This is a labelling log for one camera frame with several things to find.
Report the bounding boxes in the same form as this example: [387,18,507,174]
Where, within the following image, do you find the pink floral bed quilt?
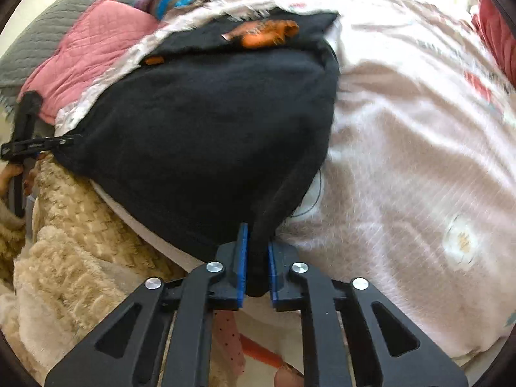
[54,0,516,368]

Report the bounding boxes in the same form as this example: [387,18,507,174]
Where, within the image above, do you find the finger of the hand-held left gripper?
[46,135,77,150]

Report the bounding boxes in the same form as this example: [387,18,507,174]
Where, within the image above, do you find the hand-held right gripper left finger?
[44,223,249,387]

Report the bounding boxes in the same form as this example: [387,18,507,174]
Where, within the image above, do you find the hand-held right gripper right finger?
[267,241,469,387]

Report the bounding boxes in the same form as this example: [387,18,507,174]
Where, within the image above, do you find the person's left hand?
[0,160,38,199]

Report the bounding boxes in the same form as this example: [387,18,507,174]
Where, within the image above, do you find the beige fuzzy robe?
[0,155,191,380]

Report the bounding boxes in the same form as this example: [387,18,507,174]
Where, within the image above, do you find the rose red blanket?
[471,0,516,90]

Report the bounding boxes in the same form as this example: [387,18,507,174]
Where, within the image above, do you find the pink polka dot pants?
[213,310,247,384]

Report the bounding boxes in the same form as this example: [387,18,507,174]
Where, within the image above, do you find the black sweater with orange cuffs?
[52,10,343,297]

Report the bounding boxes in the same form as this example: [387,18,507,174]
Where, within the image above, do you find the pink quilted pillow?
[18,0,168,126]

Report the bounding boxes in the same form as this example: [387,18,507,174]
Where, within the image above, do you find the grey quilted cushion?
[0,0,179,90]

